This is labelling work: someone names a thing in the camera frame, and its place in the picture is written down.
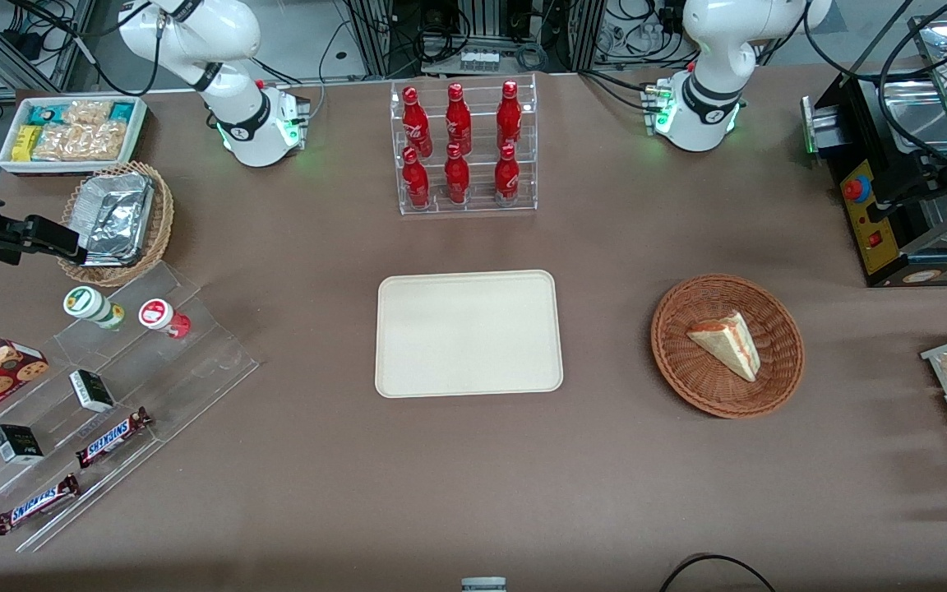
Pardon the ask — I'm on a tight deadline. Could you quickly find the green-lid yogurt cup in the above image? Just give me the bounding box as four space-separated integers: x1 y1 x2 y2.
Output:
62 285 126 331

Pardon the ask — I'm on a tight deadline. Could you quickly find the silver foil tray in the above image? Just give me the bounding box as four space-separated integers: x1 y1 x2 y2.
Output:
59 172 155 268

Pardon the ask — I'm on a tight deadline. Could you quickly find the beige plastic tray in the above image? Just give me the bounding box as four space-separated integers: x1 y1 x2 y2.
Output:
375 270 564 399

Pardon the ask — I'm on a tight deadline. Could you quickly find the yellow snack packet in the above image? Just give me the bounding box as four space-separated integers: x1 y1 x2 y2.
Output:
12 125 44 163

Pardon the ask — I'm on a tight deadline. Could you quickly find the large clear cracker bag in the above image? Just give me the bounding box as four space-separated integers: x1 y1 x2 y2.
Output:
32 121 128 163

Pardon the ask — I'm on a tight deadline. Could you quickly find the light oval wicker basket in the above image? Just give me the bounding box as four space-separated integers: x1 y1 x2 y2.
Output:
57 161 175 288

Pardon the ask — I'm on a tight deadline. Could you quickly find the small clear cracker bag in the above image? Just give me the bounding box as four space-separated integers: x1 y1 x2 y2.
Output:
65 99 113 127

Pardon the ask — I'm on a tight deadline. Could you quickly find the red-lid yogurt cup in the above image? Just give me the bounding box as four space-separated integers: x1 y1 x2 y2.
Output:
138 298 192 340

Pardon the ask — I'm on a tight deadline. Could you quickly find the white plastic snack bin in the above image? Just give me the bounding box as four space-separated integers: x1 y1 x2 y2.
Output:
0 95 149 176

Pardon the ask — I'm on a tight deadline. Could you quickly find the small black box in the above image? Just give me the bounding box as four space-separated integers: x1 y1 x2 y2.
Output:
69 370 117 414
0 424 45 465

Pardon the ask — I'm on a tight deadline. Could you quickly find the clear acrylic stepped display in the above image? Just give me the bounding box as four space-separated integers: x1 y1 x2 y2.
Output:
0 261 261 553

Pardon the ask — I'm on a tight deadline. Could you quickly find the snickers chocolate bar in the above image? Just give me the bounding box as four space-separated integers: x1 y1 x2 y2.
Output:
75 407 154 469
0 474 81 536

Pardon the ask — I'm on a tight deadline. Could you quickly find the red cola bottle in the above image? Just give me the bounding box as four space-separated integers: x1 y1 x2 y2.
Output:
402 86 434 159
444 143 472 206
445 82 474 155
496 80 523 153
401 146 432 209
494 143 521 204

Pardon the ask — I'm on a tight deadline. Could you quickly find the clear acrylic bottle rack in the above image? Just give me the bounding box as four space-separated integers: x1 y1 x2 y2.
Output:
390 72 538 216

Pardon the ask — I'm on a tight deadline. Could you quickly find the brown round wicker basket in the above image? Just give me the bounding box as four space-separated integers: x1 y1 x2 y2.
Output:
651 274 806 419

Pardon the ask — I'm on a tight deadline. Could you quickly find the wrapped triangle sandwich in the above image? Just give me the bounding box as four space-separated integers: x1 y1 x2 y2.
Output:
686 311 762 383

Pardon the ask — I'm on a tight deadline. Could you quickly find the black sealing machine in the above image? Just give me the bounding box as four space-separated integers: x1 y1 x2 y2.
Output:
801 15 947 289

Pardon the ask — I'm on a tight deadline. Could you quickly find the black looped cable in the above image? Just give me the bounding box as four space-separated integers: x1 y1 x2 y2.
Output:
658 553 778 592

